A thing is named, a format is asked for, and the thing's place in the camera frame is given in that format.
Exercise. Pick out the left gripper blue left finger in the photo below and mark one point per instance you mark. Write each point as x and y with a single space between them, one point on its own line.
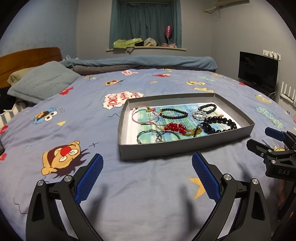
43 219

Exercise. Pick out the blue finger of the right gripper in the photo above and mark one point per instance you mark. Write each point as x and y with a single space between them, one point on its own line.
257 148
278 135

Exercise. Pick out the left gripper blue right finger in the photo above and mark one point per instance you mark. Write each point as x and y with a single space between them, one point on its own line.
251 221

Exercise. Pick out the thin silver bangle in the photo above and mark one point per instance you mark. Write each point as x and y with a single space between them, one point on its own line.
148 136

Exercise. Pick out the white wifi router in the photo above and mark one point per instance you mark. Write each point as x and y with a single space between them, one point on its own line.
287 93

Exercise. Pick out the black flat monitor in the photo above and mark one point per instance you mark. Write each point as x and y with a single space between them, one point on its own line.
259 72

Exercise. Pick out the grey shallow cardboard tray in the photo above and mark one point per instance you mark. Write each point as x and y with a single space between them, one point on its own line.
153 150

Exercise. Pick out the black white striped pillow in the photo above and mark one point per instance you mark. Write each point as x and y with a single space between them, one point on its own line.
7 115

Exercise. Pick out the printed blue-green paper sheet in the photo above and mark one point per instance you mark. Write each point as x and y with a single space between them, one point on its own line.
179 122

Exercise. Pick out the grey-blue pillow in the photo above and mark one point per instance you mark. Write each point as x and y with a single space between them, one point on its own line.
43 82

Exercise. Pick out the olive pillow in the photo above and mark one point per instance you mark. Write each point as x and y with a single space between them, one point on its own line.
18 75

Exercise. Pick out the purple balloon ornament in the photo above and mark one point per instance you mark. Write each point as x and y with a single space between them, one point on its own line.
168 33

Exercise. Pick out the wooden window shelf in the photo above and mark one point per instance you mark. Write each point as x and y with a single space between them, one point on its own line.
149 47

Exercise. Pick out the beige cloth on shelf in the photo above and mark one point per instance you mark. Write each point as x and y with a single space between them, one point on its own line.
149 42

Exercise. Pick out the teal folded blanket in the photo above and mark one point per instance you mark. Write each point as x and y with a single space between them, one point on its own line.
99 66

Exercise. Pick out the wooden headboard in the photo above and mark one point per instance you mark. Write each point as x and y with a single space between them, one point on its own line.
25 59

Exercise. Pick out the green cloth on shelf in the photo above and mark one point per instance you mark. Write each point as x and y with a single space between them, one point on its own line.
124 44

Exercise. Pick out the dark green curtain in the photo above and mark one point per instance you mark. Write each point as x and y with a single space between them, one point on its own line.
145 20

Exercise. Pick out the wall socket strip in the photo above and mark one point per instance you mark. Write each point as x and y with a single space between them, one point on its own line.
272 54

